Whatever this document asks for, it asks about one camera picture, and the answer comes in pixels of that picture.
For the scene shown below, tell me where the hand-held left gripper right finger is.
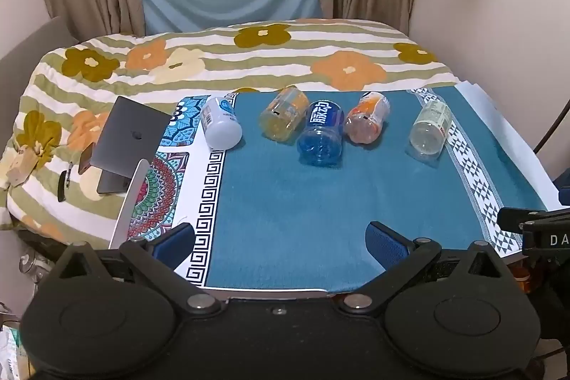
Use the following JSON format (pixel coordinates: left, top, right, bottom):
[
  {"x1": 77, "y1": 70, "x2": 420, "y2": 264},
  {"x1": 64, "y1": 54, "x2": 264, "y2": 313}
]
[{"x1": 338, "y1": 220, "x2": 517, "y2": 316}]

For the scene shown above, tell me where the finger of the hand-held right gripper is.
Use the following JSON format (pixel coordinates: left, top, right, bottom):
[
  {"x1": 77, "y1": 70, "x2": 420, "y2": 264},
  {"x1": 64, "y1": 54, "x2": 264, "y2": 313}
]
[{"x1": 497, "y1": 206, "x2": 549, "y2": 233}]

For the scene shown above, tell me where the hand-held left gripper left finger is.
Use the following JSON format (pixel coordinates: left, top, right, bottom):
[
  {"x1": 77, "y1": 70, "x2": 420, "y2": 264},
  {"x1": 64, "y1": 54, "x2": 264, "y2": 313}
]
[{"x1": 43, "y1": 223, "x2": 223, "y2": 316}]

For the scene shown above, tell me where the silver laptop stand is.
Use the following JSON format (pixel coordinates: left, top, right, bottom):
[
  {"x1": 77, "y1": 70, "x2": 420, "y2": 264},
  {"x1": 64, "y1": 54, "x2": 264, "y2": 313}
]
[{"x1": 108, "y1": 158, "x2": 151, "y2": 251}]

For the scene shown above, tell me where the colourful mandala patterned mat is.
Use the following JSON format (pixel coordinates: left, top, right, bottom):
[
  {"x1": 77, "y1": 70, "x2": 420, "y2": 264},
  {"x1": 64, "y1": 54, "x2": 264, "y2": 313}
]
[{"x1": 127, "y1": 94, "x2": 237, "y2": 288}]

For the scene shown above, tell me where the white sheet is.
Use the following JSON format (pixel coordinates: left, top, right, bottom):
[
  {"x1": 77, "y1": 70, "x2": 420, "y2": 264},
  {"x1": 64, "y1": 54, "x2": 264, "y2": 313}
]
[{"x1": 455, "y1": 81, "x2": 561, "y2": 212}]

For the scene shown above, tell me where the blue towel mat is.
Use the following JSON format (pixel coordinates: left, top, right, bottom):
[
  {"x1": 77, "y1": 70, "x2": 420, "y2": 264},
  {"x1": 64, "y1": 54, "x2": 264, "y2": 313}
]
[{"x1": 205, "y1": 86, "x2": 549, "y2": 294}]

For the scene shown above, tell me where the grey laptop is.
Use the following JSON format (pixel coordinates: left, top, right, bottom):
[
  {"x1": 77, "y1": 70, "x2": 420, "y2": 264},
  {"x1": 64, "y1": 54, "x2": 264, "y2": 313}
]
[{"x1": 90, "y1": 96, "x2": 173, "y2": 194}]

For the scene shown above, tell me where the white plastic bottle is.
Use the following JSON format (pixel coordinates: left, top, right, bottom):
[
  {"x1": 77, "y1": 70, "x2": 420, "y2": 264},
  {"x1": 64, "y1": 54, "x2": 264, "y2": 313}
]
[{"x1": 200, "y1": 96, "x2": 243, "y2": 150}]

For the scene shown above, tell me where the clear plastic bottle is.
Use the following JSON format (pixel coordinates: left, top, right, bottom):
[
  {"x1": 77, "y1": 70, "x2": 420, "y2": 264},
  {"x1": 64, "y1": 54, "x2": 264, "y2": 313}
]
[{"x1": 407, "y1": 99, "x2": 453, "y2": 160}]

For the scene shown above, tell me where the orange plastic bottle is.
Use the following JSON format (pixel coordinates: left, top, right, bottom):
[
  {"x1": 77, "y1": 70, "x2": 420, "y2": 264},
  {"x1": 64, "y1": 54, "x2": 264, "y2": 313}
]
[{"x1": 344, "y1": 91, "x2": 391, "y2": 145}]

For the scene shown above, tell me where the blue plastic bottle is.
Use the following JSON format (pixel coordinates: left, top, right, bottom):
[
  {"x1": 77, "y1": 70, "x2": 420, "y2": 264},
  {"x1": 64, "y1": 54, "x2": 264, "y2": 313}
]
[{"x1": 297, "y1": 100, "x2": 346, "y2": 167}]

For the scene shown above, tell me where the yellow plastic bottle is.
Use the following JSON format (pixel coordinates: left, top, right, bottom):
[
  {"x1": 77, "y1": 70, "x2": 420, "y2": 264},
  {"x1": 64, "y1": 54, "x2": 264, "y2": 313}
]
[{"x1": 258, "y1": 87, "x2": 310, "y2": 141}]

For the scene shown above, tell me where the brown paper tag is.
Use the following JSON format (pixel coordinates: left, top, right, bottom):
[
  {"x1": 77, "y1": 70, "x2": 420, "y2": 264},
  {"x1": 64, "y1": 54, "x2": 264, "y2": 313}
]
[{"x1": 6, "y1": 142, "x2": 45, "y2": 187}]

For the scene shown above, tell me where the floral striped blanket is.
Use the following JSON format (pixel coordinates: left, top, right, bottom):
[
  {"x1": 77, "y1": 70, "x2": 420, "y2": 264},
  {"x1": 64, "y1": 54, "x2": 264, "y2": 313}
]
[{"x1": 0, "y1": 19, "x2": 459, "y2": 245}]

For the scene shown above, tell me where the grey upholstered headboard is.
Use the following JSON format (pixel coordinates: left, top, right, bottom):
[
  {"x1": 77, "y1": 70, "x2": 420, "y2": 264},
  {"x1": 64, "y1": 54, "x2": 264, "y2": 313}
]
[{"x1": 0, "y1": 16, "x2": 80, "y2": 96}]

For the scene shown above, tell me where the black cable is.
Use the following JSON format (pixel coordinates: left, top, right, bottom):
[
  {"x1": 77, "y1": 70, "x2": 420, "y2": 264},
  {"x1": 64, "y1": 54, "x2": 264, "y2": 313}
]
[{"x1": 532, "y1": 93, "x2": 570, "y2": 153}]

